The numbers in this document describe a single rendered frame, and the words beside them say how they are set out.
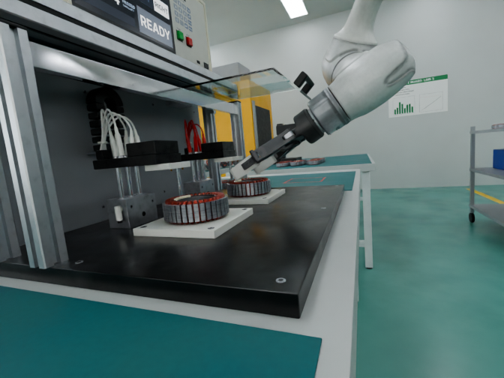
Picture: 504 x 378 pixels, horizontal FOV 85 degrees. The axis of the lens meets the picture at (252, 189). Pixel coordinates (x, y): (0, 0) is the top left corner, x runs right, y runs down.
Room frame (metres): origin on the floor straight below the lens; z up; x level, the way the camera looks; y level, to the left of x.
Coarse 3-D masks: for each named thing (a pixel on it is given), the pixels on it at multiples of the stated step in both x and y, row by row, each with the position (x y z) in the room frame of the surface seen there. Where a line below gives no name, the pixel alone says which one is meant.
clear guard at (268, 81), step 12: (252, 72) 0.64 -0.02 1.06; (264, 72) 0.64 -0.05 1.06; (276, 72) 0.62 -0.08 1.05; (204, 84) 0.70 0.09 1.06; (216, 84) 0.71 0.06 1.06; (228, 84) 0.72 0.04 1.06; (240, 84) 0.73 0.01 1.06; (252, 84) 0.74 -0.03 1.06; (264, 84) 0.75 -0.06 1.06; (276, 84) 0.76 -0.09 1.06; (288, 84) 0.77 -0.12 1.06; (216, 96) 0.84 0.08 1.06; (228, 96) 0.86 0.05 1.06; (240, 96) 0.87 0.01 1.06; (252, 96) 0.89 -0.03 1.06
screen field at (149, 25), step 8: (136, 8) 0.58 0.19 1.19; (144, 16) 0.60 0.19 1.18; (152, 16) 0.63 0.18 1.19; (144, 24) 0.60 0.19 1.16; (152, 24) 0.62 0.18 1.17; (160, 24) 0.65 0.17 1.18; (144, 32) 0.60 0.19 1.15; (152, 32) 0.62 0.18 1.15; (160, 32) 0.65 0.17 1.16; (168, 32) 0.67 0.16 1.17; (160, 40) 0.64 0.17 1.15; (168, 40) 0.67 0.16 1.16
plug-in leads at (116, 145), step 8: (104, 112) 0.51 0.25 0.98; (112, 112) 0.53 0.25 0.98; (104, 120) 0.52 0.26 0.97; (112, 120) 0.49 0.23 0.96; (120, 120) 0.54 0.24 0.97; (128, 120) 0.54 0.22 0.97; (104, 128) 0.53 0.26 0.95; (104, 136) 0.52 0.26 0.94; (112, 136) 0.52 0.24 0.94; (120, 136) 0.50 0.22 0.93; (136, 136) 0.53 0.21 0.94; (104, 144) 0.53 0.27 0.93; (112, 144) 0.51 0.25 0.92; (120, 144) 0.49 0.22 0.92; (96, 152) 0.52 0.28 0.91; (104, 152) 0.52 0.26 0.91; (112, 152) 0.51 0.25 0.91; (120, 152) 0.49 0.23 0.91
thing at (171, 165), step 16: (128, 144) 0.48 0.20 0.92; (144, 144) 0.47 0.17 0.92; (160, 144) 0.48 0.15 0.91; (176, 144) 0.52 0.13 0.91; (96, 160) 0.51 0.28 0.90; (112, 160) 0.49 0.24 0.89; (128, 160) 0.48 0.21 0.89; (144, 160) 0.47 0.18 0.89; (160, 160) 0.47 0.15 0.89; (176, 160) 0.51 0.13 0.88; (128, 176) 0.52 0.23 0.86; (128, 192) 0.52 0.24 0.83
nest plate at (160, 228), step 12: (228, 216) 0.46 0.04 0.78; (240, 216) 0.46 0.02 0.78; (144, 228) 0.43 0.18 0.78; (156, 228) 0.42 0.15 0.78; (168, 228) 0.41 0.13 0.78; (180, 228) 0.41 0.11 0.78; (192, 228) 0.40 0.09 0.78; (204, 228) 0.39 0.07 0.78; (216, 228) 0.39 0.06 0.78; (228, 228) 0.42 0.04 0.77
